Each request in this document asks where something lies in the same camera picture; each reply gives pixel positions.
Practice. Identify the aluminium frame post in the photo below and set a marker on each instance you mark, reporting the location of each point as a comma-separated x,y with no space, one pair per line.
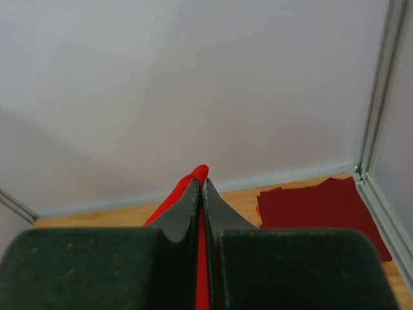
17,207
385,164

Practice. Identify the left aluminium frame post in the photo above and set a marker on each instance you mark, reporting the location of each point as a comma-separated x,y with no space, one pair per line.
17,207

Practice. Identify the folded dark red t shirt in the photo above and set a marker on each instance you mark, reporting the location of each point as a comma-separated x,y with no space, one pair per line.
334,203

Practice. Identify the bright red t shirt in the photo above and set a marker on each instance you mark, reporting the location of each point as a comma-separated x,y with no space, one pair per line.
200,173

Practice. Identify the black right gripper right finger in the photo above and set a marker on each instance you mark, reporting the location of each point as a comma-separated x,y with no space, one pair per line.
252,268

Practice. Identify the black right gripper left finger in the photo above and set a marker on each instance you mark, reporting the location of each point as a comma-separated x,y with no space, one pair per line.
152,267

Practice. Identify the right aluminium frame post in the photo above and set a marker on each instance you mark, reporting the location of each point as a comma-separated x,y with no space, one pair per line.
385,164

